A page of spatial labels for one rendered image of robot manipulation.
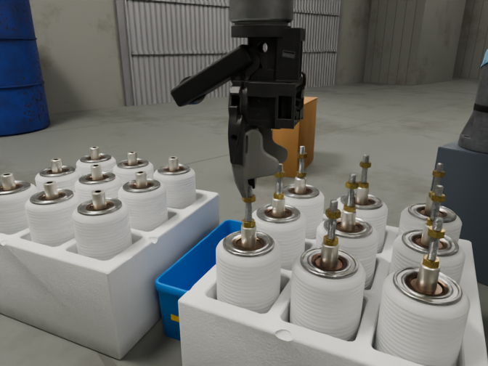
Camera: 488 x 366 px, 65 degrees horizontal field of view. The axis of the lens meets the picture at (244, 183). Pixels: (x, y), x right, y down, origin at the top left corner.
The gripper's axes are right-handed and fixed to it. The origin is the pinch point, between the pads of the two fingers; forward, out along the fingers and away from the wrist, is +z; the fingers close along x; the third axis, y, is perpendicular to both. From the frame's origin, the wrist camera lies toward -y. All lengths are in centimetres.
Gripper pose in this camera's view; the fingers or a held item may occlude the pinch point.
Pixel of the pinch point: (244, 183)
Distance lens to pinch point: 52.8
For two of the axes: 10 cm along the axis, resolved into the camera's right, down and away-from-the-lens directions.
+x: 2.9, -3.2, 9.0
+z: 0.0, 9.4, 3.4
